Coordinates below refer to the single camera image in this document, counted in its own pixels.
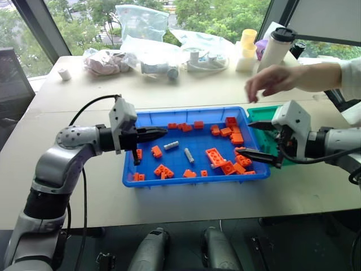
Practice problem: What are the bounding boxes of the small white roll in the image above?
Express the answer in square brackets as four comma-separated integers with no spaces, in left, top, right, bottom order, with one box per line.
[57,68,72,82]

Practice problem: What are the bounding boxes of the black metal bracket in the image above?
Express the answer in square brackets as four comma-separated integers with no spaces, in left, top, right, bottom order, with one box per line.
[250,235,272,271]
[95,252,117,271]

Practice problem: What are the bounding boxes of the plastic bag with grey pipe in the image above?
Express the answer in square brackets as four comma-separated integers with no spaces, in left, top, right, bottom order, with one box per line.
[120,34,183,82]

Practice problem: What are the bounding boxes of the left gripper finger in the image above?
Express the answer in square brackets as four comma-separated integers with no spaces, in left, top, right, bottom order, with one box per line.
[138,134,168,144]
[137,127,169,136]

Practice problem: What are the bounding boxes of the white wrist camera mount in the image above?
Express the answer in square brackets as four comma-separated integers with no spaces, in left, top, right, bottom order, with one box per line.
[108,97,138,155]
[271,99,312,159]

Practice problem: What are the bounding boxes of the flat orange building plate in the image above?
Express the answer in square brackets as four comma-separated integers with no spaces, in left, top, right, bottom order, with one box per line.
[205,147,226,166]

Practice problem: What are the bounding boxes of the grey rounded robot leg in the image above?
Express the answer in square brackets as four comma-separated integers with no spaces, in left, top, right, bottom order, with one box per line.
[127,226,170,271]
[200,226,244,271]

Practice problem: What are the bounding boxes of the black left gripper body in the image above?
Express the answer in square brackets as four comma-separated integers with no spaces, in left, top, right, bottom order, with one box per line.
[120,126,142,167]

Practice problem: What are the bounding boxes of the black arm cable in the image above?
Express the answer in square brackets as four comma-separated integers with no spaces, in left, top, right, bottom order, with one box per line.
[66,94,122,271]
[277,143,361,186]

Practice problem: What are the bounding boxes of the blue plastic tray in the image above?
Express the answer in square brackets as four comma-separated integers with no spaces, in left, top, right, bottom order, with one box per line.
[121,106,272,188]

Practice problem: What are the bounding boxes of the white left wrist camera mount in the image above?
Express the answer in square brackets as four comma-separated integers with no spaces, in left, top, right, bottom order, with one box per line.
[108,97,138,155]

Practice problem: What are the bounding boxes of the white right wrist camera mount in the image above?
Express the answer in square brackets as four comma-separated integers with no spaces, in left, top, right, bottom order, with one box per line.
[271,99,312,159]

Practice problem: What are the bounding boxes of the small yellow plastic cup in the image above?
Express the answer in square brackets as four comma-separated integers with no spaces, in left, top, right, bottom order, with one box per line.
[242,45,258,59]

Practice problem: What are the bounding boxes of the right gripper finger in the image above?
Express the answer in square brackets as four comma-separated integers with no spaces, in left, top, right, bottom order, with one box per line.
[247,120,276,132]
[235,148,283,169]

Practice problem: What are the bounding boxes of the plastic bag with pink contents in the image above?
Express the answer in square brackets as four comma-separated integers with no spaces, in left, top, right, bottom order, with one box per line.
[82,47,139,77]

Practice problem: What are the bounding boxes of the plastic bag with white parts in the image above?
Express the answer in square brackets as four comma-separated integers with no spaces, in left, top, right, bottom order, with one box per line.
[168,28,236,73]

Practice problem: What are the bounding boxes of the black chair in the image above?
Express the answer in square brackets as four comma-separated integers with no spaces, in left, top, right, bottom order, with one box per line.
[322,88,361,113]

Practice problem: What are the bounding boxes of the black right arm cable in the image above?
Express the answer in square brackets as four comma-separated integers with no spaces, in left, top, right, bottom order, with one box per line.
[277,143,361,186]

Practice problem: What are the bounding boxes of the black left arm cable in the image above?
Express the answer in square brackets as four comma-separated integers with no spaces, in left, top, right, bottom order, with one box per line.
[66,94,122,271]

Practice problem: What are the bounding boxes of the pale blue plastic bag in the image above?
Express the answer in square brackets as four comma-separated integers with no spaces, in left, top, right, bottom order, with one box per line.
[115,3,170,43]

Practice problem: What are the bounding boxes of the purple object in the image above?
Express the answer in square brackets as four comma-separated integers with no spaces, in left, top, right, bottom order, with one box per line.
[254,39,269,62]

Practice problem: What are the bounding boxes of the white tumbler with black lid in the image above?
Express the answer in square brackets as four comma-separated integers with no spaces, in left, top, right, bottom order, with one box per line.
[257,27,298,73]

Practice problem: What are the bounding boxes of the person's bare hand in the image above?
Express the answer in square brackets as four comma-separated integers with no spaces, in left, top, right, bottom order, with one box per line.
[244,64,305,104]

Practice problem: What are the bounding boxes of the dark office chair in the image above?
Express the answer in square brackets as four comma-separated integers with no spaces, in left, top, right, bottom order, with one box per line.
[0,47,37,129]

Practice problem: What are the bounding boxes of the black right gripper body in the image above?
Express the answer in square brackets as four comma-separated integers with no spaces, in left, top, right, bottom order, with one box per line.
[274,125,297,159]

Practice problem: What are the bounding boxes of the green plastic tray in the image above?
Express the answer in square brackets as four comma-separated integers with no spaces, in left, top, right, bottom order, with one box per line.
[246,104,294,168]

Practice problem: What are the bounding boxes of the black round object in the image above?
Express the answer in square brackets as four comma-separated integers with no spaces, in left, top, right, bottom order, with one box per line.
[289,41,307,60]

